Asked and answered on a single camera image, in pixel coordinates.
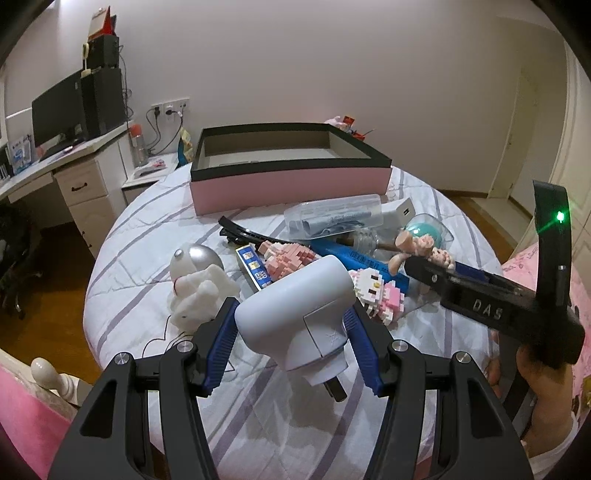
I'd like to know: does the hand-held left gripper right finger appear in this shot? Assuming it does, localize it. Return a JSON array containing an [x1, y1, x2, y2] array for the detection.
[[342, 302, 539, 480]]

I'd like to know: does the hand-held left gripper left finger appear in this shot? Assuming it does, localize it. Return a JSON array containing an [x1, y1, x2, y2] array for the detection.
[[46, 298, 241, 480]]

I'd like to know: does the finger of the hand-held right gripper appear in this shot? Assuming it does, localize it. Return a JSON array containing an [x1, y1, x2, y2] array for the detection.
[[455, 261, 539, 297], [404, 255, 457, 306]]

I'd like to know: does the beige doll figurine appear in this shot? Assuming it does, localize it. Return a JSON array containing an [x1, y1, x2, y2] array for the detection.
[[387, 229, 458, 305]]

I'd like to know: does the white astronaut figurine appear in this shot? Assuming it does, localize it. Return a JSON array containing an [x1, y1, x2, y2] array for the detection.
[[168, 244, 241, 334]]

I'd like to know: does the white pink block cat figure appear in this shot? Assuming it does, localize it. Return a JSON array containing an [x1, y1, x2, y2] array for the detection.
[[348, 268, 407, 326]]

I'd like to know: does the white power bank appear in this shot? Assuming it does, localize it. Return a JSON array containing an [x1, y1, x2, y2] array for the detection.
[[381, 198, 416, 232]]

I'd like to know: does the white power adapter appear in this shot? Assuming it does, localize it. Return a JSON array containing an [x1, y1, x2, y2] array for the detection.
[[234, 255, 356, 401]]

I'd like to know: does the long blue box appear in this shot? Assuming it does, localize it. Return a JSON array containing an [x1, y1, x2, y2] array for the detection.
[[310, 237, 411, 296]]

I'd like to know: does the blue card packet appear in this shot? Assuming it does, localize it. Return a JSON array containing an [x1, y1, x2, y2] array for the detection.
[[235, 244, 273, 291]]

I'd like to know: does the black hair clip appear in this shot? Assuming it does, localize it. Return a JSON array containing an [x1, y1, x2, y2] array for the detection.
[[218, 215, 296, 245]]

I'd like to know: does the clear plastic case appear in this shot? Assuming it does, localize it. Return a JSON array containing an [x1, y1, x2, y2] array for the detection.
[[283, 194, 386, 241]]

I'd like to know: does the pink box with black rim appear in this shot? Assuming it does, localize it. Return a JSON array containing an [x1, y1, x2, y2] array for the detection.
[[190, 122, 393, 217]]

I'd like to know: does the person's right forearm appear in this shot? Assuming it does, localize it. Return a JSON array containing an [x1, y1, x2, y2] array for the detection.
[[526, 406, 583, 480]]

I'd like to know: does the person's right hand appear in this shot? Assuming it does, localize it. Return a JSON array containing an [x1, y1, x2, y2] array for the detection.
[[487, 330, 578, 416]]

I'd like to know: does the white striped quilt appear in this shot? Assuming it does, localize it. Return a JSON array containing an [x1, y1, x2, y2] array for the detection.
[[83, 164, 509, 480]]

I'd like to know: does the white wooden bedpost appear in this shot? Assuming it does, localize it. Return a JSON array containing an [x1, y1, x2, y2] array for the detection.
[[30, 357, 81, 407]]

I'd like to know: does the white nightstand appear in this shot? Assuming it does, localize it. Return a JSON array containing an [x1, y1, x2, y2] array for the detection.
[[121, 154, 181, 204]]

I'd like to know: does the yellow blue snack bag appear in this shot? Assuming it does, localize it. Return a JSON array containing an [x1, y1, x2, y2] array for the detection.
[[175, 127, 195, 167]]

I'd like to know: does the white desk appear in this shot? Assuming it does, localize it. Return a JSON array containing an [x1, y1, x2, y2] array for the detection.
[[0, 121, 134, 259]]

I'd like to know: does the clear bottle with red cap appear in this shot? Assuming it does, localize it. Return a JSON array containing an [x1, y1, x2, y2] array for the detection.
[[129, 124, 149, 168]]

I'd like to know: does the pink bed cover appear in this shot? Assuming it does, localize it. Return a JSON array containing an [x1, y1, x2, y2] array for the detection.
[[0, 364, 77, 480]]

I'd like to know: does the black office chair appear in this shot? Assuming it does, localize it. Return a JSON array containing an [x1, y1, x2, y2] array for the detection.
[[0, 203, 42, 319]]

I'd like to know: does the black keyboard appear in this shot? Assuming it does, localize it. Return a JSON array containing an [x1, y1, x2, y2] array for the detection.
[[39, 138, 86, 160]]

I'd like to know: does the black computer tower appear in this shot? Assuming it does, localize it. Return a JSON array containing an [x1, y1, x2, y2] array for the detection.
[[81, 68, 127, 138]]

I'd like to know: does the blue white packet box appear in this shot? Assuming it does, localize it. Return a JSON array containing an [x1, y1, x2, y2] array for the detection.
[[9, 136, 35, 174]]

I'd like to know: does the black monitor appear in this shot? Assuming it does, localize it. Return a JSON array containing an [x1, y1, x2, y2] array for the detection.
[[31, 70, 86, 148]]

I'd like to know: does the black speaker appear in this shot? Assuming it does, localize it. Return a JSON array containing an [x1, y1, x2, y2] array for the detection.
[[88, 34, 121, 70]]

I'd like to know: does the red desk calendar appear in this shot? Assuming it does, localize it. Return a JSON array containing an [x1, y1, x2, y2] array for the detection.
[[90, 6, 118, 38]]

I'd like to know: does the black power cable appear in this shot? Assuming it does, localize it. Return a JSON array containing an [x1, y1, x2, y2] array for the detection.
[[145, 108, 183, 155]]

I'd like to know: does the white wall socket panel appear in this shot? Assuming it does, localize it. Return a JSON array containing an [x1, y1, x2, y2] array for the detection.
[[150, 97, 191, 116]]

